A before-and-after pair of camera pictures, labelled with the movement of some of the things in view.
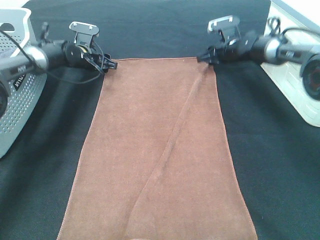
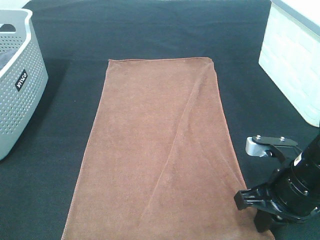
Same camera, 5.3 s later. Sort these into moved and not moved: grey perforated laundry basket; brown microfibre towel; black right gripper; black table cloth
Moved: black right gripper
Not moved: grey perforated laundry basket; brown microfibre towel; black table cloth
